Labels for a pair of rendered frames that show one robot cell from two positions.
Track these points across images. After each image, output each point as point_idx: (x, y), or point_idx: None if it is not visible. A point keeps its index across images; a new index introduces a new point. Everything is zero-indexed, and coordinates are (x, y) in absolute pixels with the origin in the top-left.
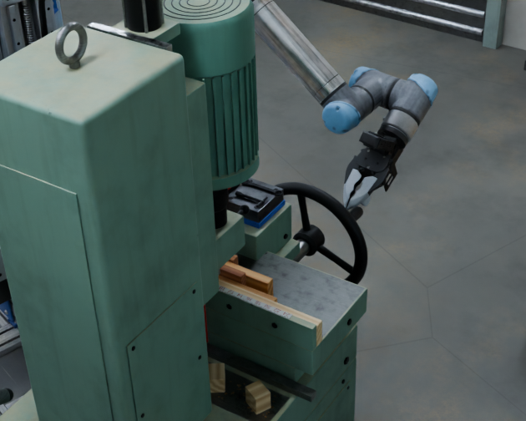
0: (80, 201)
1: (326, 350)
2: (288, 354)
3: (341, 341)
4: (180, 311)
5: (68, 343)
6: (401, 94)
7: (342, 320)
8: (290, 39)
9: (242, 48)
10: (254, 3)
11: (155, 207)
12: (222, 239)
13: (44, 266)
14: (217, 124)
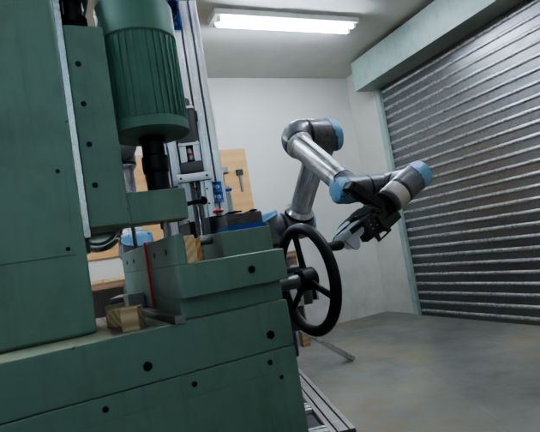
0: None
1: (208, 279)
2: (174, 283)
3: (239, 286)
4: (37, 182)
5: None
6: (396, 175)
7: (237, 260)
8: (312, 151)
9: (139, 12)
10: (292, 137)
11: (3, 63)
12: (153, 194)
13: None
14: (123, 70)
